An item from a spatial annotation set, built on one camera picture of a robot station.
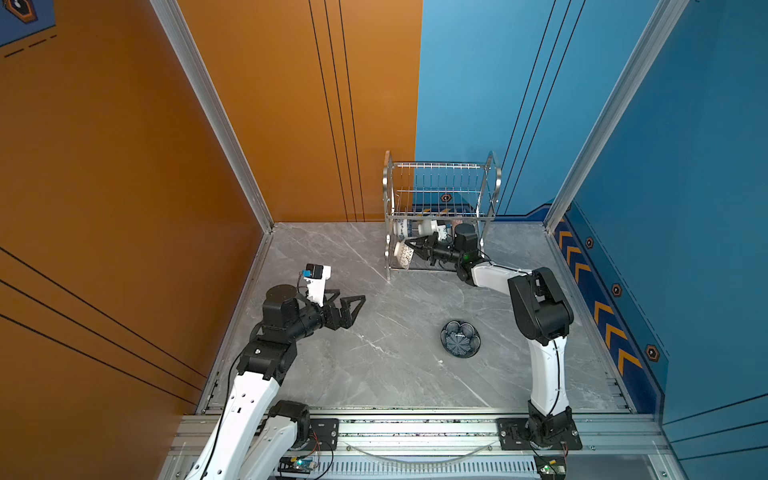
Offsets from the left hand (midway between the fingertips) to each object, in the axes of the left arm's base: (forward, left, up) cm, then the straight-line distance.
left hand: (352, 292), depth 73 cm
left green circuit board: (-33, +11, -24) cm, 42 cm away
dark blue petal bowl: (-2, -30, -23) cm, 38 cm away
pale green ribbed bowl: (+34, -21, -12) cm, 42 cm away
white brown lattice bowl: (+19, -13, -8) cm, 25 cm away
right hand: (+22, -14, -7) cm, 27 cm away
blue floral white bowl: (+33, -13, -11) cm, 37 cm away
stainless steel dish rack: (+42, -25, -13) cm, 50 cm away
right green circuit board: (-33, -48, -24) cm, 62 cm away
